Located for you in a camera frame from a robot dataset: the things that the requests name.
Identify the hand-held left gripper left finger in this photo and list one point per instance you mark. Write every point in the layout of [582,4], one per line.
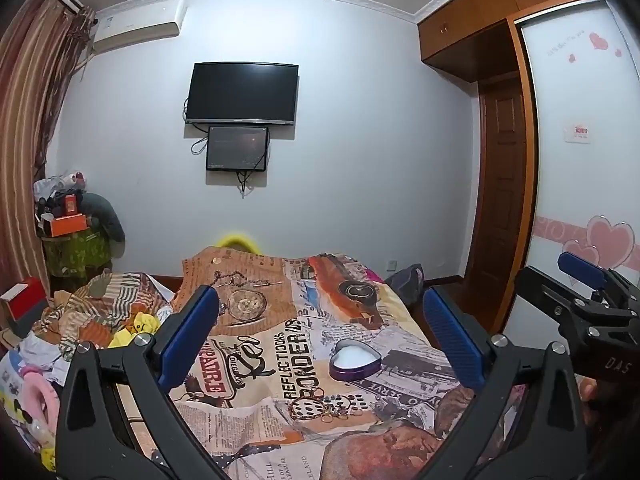
[200,320]

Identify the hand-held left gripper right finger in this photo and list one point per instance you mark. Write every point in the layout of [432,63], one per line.
[450,340]

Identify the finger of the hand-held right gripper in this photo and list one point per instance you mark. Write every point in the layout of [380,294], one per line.
[545,292]
[580,267]

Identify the purple heart-shaped tin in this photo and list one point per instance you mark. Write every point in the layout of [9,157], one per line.
[356,367]

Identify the pile of jewelry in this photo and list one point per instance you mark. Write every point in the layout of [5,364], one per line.
[325,406]

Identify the person's right hand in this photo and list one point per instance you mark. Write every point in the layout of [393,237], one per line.
[589,395]

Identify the yellow plush toy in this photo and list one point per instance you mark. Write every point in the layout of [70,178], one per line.
[137,327]

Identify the dark blue bag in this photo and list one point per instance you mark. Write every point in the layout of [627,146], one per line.
[407,282]

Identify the printed newspaper pattern blanket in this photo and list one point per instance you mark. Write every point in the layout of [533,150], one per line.
[280,320]

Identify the white heart-print wardrobe door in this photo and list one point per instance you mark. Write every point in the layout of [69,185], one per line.
[580,185]

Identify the yellow plastic chair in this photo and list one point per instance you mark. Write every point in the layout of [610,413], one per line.
[240,240]

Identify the striped patchwork cloth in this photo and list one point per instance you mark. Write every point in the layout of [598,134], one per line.
[95,300]

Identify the brown wooden door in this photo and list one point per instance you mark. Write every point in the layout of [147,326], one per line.
[500,185]

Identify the orange box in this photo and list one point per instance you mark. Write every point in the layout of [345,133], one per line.
[67,225]

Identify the small red box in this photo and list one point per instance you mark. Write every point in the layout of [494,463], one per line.
[71,206]

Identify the red and white box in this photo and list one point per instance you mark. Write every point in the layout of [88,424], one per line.
[22,302]

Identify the pink fabric item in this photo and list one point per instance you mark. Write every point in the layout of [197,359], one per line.
[37,395]

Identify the striped brown curtain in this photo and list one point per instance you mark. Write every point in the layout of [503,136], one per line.
[30,125]

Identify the wooden overhead cabinet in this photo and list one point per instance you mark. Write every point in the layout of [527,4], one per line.
[470,25]

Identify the white air conditioner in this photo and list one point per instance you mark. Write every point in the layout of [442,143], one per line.
[137,25]

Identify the small black wall monitor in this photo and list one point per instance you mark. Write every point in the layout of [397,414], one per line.
[237,149]

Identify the black wall television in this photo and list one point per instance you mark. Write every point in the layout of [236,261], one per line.
[242,92]

